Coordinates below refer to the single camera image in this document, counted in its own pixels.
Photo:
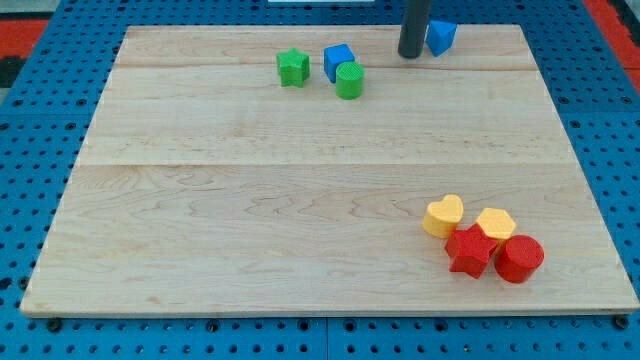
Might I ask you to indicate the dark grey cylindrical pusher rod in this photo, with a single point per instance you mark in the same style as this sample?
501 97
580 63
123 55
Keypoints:
413 28

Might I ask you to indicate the blue triangle block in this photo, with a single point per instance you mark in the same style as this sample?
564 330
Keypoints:
440 36

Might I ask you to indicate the blue cube block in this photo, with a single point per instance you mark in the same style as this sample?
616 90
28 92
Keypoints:
333 56

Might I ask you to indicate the green cylinder block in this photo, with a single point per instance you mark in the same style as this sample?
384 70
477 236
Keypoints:
349 80

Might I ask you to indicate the green star block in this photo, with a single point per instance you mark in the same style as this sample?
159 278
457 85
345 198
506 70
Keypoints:
293 67

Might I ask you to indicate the yellow heart block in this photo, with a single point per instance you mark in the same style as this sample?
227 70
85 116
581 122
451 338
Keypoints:
442 217

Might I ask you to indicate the yellow hexagon block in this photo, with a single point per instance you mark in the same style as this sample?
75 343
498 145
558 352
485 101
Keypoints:
496 224

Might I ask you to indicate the red star block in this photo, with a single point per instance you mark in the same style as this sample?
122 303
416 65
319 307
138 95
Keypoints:
470 251

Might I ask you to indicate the light wooden board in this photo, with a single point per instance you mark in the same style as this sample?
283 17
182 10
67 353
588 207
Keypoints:
205 189

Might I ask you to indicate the red cylinder block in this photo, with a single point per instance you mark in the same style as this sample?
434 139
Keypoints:
519 258

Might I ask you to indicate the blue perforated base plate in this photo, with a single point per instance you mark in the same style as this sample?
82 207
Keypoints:
47 111

